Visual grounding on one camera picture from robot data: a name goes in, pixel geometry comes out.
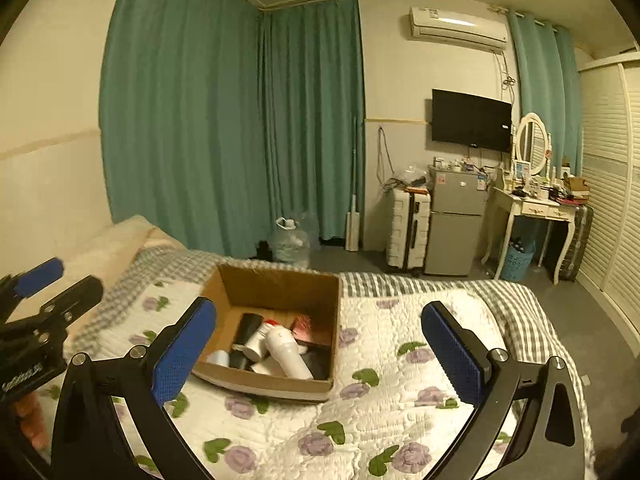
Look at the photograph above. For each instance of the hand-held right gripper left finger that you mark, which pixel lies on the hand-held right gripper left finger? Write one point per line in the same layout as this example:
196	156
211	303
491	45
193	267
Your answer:
182	355

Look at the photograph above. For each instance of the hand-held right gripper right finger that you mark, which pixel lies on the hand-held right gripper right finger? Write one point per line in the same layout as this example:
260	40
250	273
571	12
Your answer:
452	355

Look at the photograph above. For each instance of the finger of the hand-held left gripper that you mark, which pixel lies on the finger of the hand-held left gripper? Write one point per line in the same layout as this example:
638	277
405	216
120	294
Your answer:
75	300
40	276

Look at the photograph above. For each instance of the white plug charger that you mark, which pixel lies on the white plug charger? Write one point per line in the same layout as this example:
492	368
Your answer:
218	358

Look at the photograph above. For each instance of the black cylinder bottle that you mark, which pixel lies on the black cylinder bottle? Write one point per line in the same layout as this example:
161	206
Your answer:
248	327

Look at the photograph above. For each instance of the white power adapter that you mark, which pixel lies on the white power adapter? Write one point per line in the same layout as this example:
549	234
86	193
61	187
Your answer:
260	367

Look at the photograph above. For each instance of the white bottle with red cap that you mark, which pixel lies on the white bottle with red cap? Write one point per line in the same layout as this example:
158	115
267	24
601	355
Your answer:
260	340

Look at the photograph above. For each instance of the white bottle with loop cap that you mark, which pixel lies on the white bottle with loop cap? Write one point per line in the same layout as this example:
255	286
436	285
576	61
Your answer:
287	355

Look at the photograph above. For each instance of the red patterned small box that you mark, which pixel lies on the red patterned small box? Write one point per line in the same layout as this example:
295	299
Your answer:
312	330

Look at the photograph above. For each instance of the black cube power strip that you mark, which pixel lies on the black cube power strip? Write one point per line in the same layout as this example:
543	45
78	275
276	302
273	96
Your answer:
317	362

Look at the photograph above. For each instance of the person's left hand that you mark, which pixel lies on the person's left hand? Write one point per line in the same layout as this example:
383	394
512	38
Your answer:
32	422

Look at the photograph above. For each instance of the cream blanket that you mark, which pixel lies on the cream blanket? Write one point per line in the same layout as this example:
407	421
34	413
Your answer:
125	245

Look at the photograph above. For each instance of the white floral quilt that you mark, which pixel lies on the white floral quilt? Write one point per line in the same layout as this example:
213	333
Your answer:
390	410

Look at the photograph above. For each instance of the blue plastic basket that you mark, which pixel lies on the blue plastic basket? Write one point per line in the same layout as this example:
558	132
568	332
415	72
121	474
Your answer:
517	262

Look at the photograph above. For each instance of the grey two-door fridge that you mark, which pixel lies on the grey two-door fridge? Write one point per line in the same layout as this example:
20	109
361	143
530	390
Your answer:
455	225

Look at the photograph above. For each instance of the white suitcase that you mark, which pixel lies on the white suitcase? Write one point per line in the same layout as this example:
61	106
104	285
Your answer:
402	230

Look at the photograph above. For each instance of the clear water jug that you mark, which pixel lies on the clear water jug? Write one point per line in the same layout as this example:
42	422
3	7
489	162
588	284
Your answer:
295	240

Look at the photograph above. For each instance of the white dressing table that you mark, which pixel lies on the white dressing table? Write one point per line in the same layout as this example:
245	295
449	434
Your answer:
535	207

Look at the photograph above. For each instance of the dark suitcase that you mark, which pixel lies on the dark suitcase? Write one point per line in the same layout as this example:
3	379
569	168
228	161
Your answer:
580	240

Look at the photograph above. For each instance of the clear plastic bag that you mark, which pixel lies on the clear plastic bag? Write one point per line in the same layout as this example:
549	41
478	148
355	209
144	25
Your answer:
412	175

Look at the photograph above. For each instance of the small brown cardboard box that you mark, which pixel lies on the small brown cardboard box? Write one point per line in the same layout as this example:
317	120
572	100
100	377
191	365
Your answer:
576	185

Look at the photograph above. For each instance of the green curtain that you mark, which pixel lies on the green curtain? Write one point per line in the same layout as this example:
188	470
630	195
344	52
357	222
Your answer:
185	110
312	120

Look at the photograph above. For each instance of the oval white vanity mirror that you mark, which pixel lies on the oval white vanity mirror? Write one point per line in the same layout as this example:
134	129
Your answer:
532	142

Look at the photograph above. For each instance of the cream slatted wardrobe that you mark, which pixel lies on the cream slatted wardrobe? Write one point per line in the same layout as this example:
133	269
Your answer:
610	185

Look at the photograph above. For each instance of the light teal curtain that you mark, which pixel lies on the light teal curtain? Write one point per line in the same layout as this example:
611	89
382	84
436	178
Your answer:
545	90

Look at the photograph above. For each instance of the white air conditioner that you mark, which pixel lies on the white air conditioner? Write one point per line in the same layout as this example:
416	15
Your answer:
455	27

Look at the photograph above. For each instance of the black wall television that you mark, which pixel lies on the black wall television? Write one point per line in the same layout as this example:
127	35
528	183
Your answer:
470	120

